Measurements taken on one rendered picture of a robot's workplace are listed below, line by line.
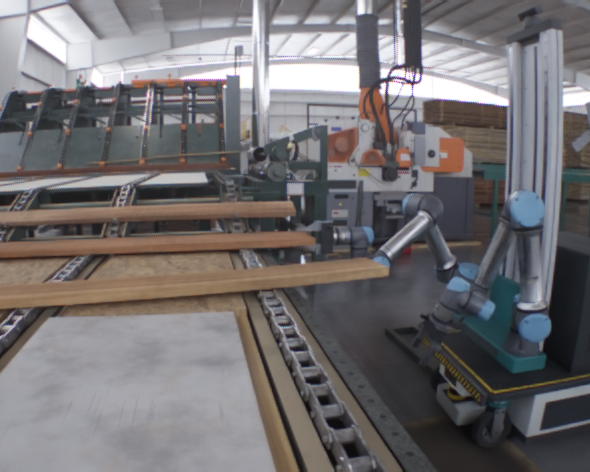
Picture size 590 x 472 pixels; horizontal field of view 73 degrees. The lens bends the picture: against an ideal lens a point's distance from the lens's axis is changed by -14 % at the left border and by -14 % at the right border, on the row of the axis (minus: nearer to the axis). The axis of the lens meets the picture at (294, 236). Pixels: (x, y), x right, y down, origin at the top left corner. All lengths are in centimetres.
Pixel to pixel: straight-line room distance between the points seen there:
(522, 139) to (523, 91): 22
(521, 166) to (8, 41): 1254
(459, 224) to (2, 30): 1176
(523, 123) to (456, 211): 475
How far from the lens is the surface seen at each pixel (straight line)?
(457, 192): 683
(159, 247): 176
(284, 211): 237
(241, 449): 62
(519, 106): 217
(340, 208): 572
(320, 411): 67
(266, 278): 124
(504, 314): 218
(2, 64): 1326
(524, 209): 159
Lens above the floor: 120
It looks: 10 degrees down
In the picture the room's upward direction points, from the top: straight up
